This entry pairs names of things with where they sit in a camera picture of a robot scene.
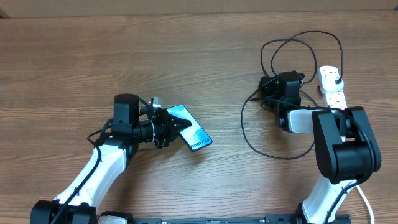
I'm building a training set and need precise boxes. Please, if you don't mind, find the black USB charging cable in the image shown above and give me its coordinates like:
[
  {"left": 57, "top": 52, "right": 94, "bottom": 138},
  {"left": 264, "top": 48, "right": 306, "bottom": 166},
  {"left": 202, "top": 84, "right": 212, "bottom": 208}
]
[{"left": 241, "top": 30, "right": 345, "bottom": 161}]

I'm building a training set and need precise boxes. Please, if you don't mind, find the white power extension strip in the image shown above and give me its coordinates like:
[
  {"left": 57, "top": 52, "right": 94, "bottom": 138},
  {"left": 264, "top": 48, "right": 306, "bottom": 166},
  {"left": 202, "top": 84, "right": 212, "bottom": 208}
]
[{"left": 318, "top": 65, "right": 347, "bottom": 110}]

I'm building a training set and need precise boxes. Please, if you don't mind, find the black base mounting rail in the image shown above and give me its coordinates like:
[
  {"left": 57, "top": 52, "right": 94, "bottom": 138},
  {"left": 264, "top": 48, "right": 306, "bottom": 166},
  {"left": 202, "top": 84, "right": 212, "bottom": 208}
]
[{"left": 98, "top": 211, "right": 352, "bottom": 224}]

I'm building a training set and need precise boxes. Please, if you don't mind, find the Samsung Galaxy smartphone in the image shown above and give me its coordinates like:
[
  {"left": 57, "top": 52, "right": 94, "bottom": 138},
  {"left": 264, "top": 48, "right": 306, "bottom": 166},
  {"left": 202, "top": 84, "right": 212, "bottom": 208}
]
[{"left": 167, "top": 105, "right": 213, "bottom": 152}]

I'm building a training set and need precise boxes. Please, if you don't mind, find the white charger plug adapter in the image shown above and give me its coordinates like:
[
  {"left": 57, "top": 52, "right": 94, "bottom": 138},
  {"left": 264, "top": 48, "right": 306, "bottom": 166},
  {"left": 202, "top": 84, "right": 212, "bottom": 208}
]
[{"left": 320, "top": 77, "right": 345, "bottom": 94}]

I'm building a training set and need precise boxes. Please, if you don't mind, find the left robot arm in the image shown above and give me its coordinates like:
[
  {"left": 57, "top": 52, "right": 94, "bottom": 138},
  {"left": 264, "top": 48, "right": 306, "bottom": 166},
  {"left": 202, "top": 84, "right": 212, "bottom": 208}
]
[{"left": 30, "top": 93, "right": 192, "bottom": 224}]

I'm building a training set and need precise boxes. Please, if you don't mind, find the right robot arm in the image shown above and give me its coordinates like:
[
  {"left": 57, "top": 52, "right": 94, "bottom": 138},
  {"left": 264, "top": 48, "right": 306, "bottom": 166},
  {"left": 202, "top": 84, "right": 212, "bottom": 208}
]
[{"left": 259, "top": 70, "right": 381, "bottom": 223}]

